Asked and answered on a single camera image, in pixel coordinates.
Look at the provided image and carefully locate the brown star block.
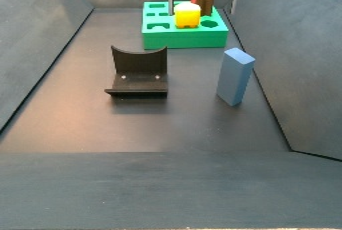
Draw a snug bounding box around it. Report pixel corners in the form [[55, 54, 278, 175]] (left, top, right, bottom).
[[197, 0, 214, 16]]

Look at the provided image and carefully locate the green foam shape board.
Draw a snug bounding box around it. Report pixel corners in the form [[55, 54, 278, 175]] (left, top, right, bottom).
[[142, 2, 229, 49]]

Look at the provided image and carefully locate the yellow pentagon block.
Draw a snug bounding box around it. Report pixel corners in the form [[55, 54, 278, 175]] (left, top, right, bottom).
[[174, 2, 201, 28]]

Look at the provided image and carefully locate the black curved stand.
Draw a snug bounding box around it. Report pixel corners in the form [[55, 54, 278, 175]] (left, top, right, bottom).
[[105, 46, 169, 96]]

